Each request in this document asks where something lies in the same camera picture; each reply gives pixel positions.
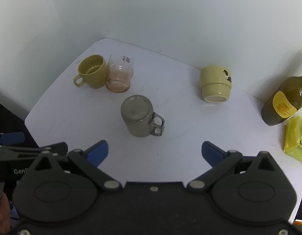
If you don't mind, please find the smoky grey glass mug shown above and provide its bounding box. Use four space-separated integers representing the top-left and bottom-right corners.
121 95 165 137

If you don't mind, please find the olive yellow ceramic cup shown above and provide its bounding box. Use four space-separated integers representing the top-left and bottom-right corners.
73 55 108 89

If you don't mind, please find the pink tinted glass cup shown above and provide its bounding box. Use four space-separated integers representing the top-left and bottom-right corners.
106 52 134 93

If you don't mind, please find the person's left hand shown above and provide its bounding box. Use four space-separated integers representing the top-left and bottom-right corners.
0 193 11 234

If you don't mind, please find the yellow tissue pack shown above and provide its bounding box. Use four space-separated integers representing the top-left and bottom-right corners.
283 116 302 163

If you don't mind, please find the cream mug with dog print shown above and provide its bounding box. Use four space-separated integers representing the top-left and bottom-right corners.
199 65 232 103

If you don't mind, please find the dark green wine bottle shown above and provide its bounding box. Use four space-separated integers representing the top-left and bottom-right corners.
261 76 302 126

